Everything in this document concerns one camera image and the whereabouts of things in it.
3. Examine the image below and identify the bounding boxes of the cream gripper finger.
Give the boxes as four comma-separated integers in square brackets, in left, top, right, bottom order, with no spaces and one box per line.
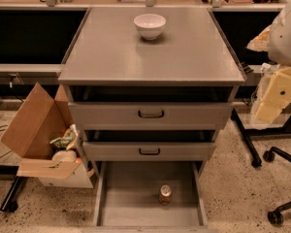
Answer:
[263,67,291,110]
[253,103,281,123]

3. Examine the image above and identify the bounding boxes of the orange soda can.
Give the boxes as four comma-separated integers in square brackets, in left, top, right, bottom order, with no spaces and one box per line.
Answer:
[159,184,173,206]

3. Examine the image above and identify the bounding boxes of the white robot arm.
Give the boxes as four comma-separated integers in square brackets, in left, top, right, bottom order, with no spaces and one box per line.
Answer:
[251,0,291,126]

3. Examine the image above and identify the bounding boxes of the grey drawer cabinet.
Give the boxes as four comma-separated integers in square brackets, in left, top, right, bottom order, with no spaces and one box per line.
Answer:
[57,6,246,167]

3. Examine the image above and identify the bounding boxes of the grey bottom drawer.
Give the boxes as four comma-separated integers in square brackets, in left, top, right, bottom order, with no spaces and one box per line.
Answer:
[94,161,207,233]

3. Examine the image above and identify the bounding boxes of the grey drawer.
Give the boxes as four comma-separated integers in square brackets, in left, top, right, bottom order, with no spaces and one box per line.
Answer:
[94,161,207,233]
[83,130,215,161]
[69,86,232,130]

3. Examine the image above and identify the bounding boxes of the grey middle drawer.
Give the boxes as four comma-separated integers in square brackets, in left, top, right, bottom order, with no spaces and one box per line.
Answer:
[83,130,215,161]

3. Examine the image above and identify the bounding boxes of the grey top drawer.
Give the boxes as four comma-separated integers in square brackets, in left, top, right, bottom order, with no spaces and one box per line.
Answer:
[69,86,232,130]

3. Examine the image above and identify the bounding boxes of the black office chair base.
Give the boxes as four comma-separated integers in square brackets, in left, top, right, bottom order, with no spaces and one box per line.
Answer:
[262,146,291,226]

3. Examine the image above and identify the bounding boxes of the white ceramic bowl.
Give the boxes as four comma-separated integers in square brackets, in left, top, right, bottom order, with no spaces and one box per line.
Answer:
[134,14,166,40]

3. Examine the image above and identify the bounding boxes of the green snack bag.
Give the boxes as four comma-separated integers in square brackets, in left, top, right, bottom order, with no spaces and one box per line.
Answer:
[49,124,79,150]

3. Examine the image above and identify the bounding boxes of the white round object in box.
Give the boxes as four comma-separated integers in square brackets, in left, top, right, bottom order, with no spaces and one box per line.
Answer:
[52,150,77,162]

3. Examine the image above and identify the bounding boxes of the open cardboard box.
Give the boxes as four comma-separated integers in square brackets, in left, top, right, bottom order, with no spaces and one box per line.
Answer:
[0,83,94,188]

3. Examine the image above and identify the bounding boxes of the black left stand leg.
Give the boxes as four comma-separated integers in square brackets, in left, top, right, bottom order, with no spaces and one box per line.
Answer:
[0,177,25,213]

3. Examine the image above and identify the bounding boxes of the black table leg frame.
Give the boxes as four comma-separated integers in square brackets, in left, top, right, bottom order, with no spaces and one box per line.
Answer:
[231,109,291,168]

